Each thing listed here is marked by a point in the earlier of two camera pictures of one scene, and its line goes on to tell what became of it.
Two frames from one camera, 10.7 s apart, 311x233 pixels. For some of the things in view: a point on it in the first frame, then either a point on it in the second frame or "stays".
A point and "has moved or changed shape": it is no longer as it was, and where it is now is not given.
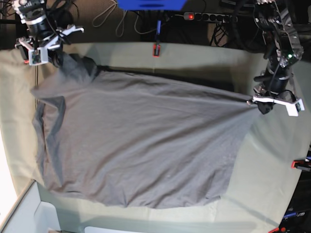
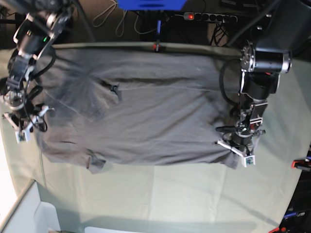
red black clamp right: x=304 y=164 stays
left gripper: x=266 y=101 → x=241 y=143
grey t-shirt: x=116 y=137 has moved or changed shape
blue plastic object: x=151 y=5 stays
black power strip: x=210 y=17 stays
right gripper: x=39 y=47 → x=24 y=121
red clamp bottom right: x=280 y=229 stays
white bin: x=29 y=214 stays
